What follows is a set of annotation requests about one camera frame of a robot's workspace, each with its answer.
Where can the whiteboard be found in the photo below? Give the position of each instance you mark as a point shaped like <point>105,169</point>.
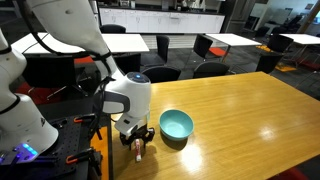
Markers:
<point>258,10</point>

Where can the white cabinet row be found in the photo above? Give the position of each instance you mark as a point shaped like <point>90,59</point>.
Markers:
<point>160,21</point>

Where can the orange chair seat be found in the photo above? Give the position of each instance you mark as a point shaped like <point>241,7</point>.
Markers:
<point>217,51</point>

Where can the black office chair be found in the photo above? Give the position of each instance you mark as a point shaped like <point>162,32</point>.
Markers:
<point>112,29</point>
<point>268,62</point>
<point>161,74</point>
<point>202,45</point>
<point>211,70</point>
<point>262,31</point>
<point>128,63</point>
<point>162,46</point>
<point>279,43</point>

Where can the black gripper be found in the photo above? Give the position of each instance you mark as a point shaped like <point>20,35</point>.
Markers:
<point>138,131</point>

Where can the large black chair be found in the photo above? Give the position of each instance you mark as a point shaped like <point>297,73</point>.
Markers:
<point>50,71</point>

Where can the dark tall cabinet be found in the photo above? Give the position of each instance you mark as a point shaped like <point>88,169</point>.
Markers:
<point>235,15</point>

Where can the white table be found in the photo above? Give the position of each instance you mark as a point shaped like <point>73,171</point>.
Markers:
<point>301,38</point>
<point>130,43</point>
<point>230,39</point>

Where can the red dry erase marker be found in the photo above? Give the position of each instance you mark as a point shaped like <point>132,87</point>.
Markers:
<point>138,153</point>

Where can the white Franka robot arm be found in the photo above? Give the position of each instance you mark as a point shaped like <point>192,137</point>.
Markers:
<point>66,23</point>

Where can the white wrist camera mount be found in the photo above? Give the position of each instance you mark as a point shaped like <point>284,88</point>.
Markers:
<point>128,124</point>

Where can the teal bowl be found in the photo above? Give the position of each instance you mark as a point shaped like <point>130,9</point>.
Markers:
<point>176,125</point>

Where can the orange black clamp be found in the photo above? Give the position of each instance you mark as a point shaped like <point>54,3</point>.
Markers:
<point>85,119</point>
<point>80,156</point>

